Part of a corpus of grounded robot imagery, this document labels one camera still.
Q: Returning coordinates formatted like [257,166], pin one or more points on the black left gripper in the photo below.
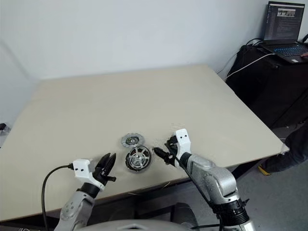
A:
[102,176]

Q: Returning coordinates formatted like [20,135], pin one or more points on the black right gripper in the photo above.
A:
[174,155]

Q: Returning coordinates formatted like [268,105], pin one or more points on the grey round motor lid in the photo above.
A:
[125,142]

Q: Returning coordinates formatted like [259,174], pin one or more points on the black spoked rotor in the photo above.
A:
[137,158]

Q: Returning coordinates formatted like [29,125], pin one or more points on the grey motor housing copper windings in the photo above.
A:
[138,171]

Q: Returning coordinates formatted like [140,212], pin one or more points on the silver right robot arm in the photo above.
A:
[216,178]

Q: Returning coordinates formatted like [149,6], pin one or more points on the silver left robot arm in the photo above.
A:
[72,211]

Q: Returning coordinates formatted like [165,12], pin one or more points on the bare person hand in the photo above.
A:
[305,55]

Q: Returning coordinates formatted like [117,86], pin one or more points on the silver robot torso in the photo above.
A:
[144,226]

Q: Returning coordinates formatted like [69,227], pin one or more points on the black side desk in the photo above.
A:
[264,91]

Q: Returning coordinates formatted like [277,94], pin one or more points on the white table corner protector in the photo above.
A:
[284,148]

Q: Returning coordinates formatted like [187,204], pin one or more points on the person in dark trousers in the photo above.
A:
[288,154]

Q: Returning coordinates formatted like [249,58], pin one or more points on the black open laptop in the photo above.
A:
[284,21]

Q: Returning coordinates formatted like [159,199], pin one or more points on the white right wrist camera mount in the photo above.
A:
[183,139]

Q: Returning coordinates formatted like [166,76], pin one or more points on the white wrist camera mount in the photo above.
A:
[183,139]
[83,168]

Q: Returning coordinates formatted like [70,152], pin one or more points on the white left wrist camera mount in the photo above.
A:
[83,168]

